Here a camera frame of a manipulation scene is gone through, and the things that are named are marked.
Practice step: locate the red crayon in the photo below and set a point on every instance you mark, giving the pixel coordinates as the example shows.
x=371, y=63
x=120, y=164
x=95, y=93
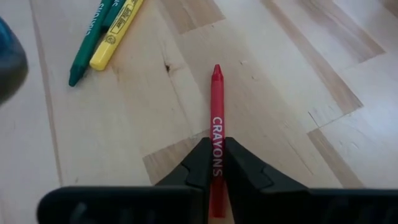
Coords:
x=217, y=99

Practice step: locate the dark green marker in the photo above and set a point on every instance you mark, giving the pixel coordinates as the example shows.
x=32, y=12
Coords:
x=113, y=12

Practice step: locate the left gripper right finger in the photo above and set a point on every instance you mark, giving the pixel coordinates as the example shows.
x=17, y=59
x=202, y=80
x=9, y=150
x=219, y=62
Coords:
x=245, y=180

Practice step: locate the yellow highlighter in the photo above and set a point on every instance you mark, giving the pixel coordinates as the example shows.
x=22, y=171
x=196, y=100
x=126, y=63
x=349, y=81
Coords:
x=115, y=37

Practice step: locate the green crayon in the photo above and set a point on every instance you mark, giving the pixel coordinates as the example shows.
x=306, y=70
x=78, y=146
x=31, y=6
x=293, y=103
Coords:
x=88, y=46

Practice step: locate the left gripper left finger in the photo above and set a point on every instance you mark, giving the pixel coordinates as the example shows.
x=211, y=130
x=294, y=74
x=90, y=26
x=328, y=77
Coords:
x=197, y=171

